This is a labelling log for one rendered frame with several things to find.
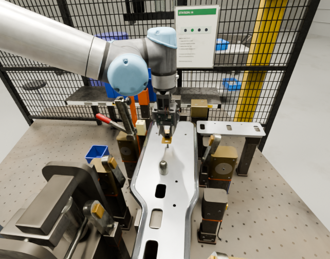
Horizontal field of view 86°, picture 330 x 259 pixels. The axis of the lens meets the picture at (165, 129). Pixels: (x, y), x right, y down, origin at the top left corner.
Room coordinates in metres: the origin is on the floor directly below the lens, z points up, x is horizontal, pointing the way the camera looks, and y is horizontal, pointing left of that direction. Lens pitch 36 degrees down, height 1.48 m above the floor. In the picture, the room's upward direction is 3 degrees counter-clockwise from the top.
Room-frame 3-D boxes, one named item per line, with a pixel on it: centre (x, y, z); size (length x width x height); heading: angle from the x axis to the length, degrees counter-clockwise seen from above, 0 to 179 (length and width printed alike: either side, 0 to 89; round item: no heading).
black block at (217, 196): (0.32, -0.16, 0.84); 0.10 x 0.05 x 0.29; 81
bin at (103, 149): (0.77, 0.40, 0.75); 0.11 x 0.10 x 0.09; 171
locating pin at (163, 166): (0.41, 0.01, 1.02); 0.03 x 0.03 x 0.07
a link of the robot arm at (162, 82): (0.51, -0.01, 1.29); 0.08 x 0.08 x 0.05
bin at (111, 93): (1.00, 0.17, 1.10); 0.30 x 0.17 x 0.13; 74
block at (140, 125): (0.64, 0.10, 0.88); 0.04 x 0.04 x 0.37; 81
